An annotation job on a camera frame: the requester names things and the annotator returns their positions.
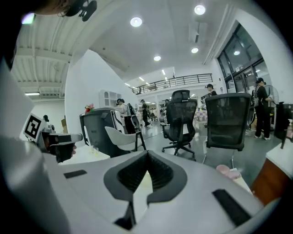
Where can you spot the black swivel office chair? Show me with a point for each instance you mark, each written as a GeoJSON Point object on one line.
{"type": "Point", "coordinates": [180, 118]}

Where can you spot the brown wooden cabinet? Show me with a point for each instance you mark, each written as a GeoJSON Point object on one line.
{"type": "Point", "coordinates": [270, 185]}

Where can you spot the black mesh cantilever chair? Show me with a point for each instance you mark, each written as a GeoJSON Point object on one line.
{"type": "Point", "coordinates": [226, 121]}

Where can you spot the grey chair with black legs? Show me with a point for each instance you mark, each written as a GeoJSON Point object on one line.
{"type": "Point", "coordinates": [121, 139]}

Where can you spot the ceiling air vent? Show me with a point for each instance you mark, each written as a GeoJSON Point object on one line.
{"type": "Point", "coordinates": [197, 32]}

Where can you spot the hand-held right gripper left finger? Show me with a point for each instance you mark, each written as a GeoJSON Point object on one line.
{"type": "Point", "coordinates": [91, 194]}

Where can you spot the black head-worn camera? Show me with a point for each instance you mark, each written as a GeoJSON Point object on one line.
{"type": "Point", "coordinates": [82, 9]}

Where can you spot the pink cup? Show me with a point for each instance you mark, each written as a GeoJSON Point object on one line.
{"type": "Point", "coordinates": [229, 172]}

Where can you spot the clear yellowish cup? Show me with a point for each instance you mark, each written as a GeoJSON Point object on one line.
{"type": "Point", "coordinates": [95, 152]}

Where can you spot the person's left hand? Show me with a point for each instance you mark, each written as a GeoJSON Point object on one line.
{"type": "Point", "coordinates": [74, 150]}

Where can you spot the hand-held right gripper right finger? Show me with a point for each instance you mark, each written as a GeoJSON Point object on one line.
{"type": "Point", "coordinates": [201, 201]}

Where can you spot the round ceiling light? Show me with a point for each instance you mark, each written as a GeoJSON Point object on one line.
{"type": "Point", "coordinates": [199, 9]}
{"type": "Point", "coordinates": [136, 21]}
{"type": "Point", "coordinates": [157, 58]}
{"type": "Point", "coordinates": [194, 50]}

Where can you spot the pink flower bunch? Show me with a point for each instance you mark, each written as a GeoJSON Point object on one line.
{"type": "Point", "coordinates": [89, 107]}

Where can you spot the grey black gaming chair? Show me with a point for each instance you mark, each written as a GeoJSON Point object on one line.
{"type": "Point", "coordinates": [98, 128]}

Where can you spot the black balcony railing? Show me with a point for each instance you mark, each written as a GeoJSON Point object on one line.
{"type": "Point", "coordinates": [174, 82]}

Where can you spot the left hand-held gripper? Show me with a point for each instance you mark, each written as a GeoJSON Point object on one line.
{"type": "Point", "coordinates": [34, 126]}

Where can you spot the white arched shelf cabinet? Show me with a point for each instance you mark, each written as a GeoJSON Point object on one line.
{"type": "Point", "coordinates": [110, 98]}

